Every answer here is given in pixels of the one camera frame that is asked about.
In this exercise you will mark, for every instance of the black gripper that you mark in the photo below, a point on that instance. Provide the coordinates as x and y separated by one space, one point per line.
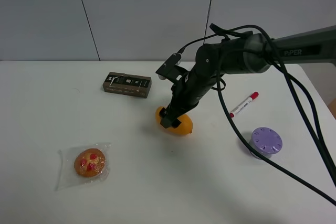
186 96

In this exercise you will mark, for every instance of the orange mango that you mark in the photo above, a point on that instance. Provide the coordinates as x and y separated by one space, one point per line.
184 129

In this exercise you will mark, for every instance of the red white marker pen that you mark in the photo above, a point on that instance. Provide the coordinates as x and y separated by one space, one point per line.
243 104

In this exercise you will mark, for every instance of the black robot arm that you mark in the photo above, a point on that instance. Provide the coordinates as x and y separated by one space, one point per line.
237 53

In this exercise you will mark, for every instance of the dark brown capsule box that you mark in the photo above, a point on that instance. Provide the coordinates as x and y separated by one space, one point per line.
127 84

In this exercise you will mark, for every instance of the purple lidded air freshener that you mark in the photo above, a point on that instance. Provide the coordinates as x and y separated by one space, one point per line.
266 141

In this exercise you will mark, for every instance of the wrapped strawberry muffin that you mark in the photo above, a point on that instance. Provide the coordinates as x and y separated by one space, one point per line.
83 165

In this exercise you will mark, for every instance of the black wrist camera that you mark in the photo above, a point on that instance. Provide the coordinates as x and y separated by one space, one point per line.
171 70

